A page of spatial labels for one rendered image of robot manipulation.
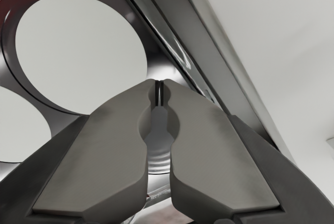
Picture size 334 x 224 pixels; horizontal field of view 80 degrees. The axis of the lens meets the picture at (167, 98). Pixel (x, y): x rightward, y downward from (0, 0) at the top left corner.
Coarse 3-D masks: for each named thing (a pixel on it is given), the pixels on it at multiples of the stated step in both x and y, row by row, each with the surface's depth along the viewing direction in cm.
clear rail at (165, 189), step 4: (168, 184) 25; (160, 188) 25; (164, 188) 25; (168, 188) 25; (152, 192) 25; (156, 192) 25; (160, 192) 25; (164, 192) 25; (168, 192) 25; (148, 196) 26; (152, 196) 25; (156, 196) 25; (160, 196) 25; (148, 200) 26
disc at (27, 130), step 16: (0, 96) 17; (16, 96) 17; (0, 112) 18; (16, 112) 18; (32, 112) 18; (0, 128) 19; (16, 128) 19; (32, 128) 19; (48, 128) 19; (0, 144) 20; (16, 144) 20; (32, 144) 20; (0, 160) 21; (16, 160) 22
